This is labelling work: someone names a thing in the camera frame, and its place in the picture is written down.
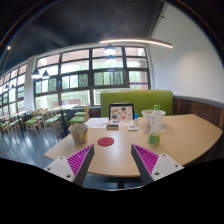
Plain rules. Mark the white bowl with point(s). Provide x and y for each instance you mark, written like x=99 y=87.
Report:
x=148 y=115

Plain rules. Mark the dark phone on table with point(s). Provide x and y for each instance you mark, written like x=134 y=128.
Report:
x=112 y=127

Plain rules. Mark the background wooden dining table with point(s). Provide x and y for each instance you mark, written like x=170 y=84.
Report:
x=61 y=109

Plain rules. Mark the green booth sofa backrest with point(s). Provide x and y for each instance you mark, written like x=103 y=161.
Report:
x=141 y=99

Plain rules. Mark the green capped water bottle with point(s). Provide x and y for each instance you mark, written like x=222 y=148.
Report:
x=154 y=137

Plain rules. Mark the long curved ceiling light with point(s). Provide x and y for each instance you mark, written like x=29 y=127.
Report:
x=142 y=41

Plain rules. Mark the left pendant lamp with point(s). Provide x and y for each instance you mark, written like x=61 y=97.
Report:
x=35 y=74

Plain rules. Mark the brown paper cup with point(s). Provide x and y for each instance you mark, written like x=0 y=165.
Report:
x=79 y=133

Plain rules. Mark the red round coaster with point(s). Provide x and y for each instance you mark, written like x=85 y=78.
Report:
x=105 y=141

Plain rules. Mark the left wooden chair green seat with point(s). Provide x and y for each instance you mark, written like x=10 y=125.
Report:
x=33 y=124

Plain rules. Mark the laptop with stickers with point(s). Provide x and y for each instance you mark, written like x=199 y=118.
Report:
x=121 y=113

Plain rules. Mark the white paper sheets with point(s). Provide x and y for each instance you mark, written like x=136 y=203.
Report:
x=97 y=122

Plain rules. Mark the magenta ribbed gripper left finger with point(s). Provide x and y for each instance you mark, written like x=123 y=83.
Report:
x=74 y=167

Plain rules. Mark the wooden chair green cushion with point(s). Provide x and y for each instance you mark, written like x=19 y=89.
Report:
x=50 y=123

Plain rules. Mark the small blue capped bottle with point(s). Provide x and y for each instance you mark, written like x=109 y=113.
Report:
x=136 y=119

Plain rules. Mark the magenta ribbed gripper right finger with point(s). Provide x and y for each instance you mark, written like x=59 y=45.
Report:
x=152 y=166

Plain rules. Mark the pendant lamp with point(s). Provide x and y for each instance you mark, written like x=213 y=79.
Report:
x=35 y=74
x=109 y=50

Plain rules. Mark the near pendant lamp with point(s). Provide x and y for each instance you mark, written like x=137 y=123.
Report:
x=109 y=50

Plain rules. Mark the wooden chair green seat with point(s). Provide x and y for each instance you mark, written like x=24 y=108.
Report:
x=81 y=116
x=33 y=124

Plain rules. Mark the small white device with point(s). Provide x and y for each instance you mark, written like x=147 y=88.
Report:
x=132 y=128

